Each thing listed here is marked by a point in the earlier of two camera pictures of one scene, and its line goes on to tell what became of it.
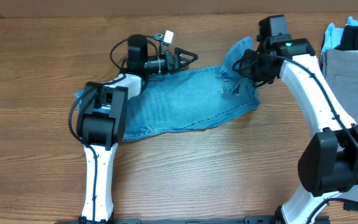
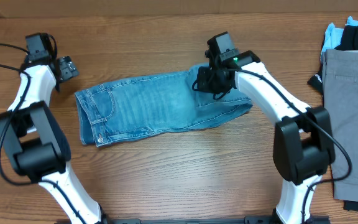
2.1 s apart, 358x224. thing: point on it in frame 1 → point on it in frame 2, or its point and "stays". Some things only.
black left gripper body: x=171 y=67 → x=69 y=69
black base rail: x=248 y=220 stays
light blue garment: x=333 y=36 stays
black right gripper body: x=247 y=64 → x=204 y=79
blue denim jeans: x=178 y=101 stays
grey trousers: x=354 y=73 stays
